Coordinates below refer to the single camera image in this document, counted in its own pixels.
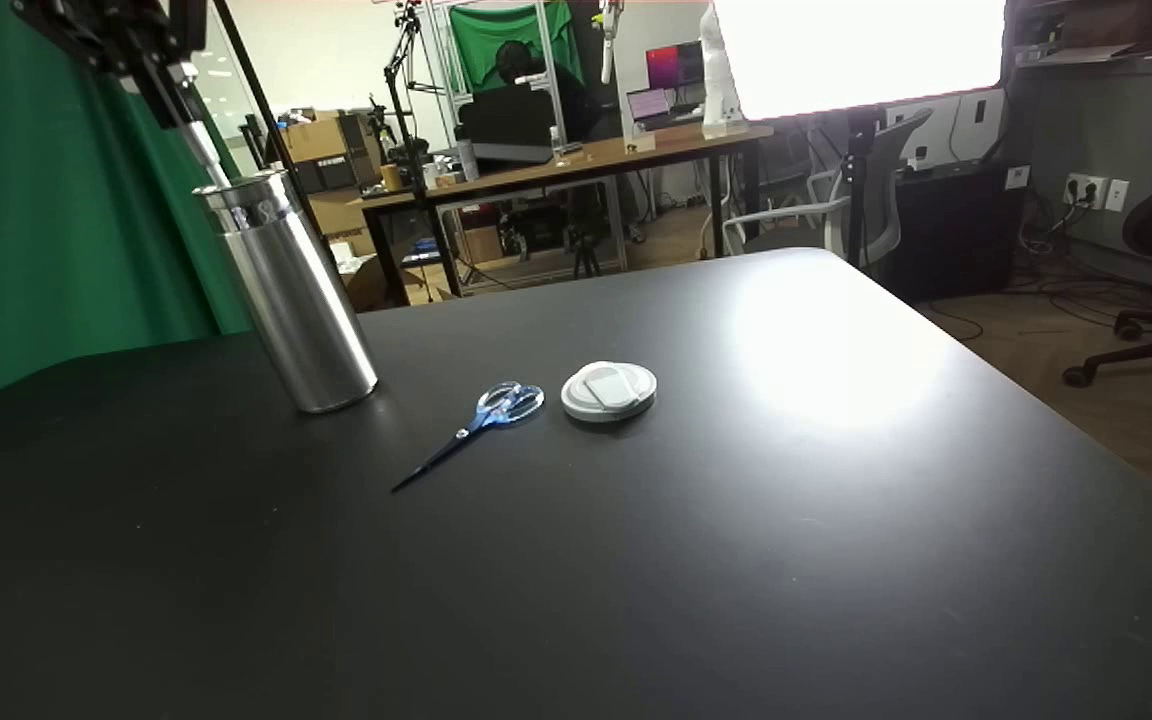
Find white round flask lid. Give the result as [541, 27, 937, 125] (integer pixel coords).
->
[560, 362, 659, 425]

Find white bottle brush handle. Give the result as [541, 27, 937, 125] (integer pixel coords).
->
[157, 64, 227, 189]

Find wooden desk in background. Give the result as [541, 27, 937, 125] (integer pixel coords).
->
[355, 125, 767, 303]

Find green backdrop curtain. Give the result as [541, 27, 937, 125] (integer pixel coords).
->
[0, 0, 247, 389]

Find stainless steel thermos flask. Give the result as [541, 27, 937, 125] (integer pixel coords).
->
[201, 171, 378, 418]

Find bright softbox light panel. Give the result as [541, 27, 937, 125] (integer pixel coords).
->
[714, 0, 1009, 121]

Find black cabinet under window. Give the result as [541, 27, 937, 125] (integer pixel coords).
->
[892, 165, 1022, 299]

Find blue handled scissors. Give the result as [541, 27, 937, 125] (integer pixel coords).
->
[395, 382, 544, 487]

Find seated person in background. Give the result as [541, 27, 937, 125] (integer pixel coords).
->
[459, 40, 581, 143]

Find computer monitor in background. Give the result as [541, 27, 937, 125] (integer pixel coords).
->
[645, 40, 703, 89]

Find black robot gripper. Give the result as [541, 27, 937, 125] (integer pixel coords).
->
[14, 0, 207, 91]

